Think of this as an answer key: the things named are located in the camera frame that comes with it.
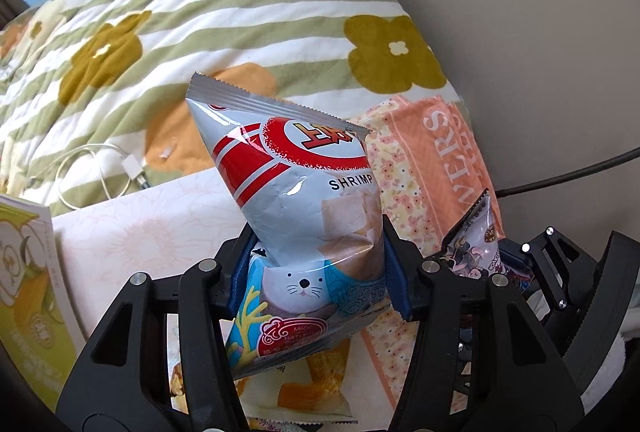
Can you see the white crumpled cloth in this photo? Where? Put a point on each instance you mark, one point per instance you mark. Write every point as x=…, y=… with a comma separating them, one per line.
x=617, y=362

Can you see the silver blue red chip packet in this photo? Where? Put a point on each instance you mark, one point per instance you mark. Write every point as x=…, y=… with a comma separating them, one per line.
x=295, y=192

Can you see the small purple snack packet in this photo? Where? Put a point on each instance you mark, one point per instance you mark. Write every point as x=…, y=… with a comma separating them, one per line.
x=470, y=252

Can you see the orange floral wafer package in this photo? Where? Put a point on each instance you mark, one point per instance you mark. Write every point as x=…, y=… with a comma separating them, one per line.
x=430, y=162

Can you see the orange pastry packet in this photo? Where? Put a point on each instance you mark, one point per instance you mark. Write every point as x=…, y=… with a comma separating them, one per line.
x=305, y=377

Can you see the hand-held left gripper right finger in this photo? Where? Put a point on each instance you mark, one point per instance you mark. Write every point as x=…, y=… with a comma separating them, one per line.
x=397, y=282

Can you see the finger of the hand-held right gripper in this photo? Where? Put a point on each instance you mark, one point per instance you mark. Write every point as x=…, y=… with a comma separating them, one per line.
x=542, y=257

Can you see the green striped floral blanket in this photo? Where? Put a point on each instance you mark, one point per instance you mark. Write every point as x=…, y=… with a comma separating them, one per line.
x=200, y=37

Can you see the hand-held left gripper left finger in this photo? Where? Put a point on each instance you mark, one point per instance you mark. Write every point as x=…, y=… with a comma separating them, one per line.
x=239, y=277

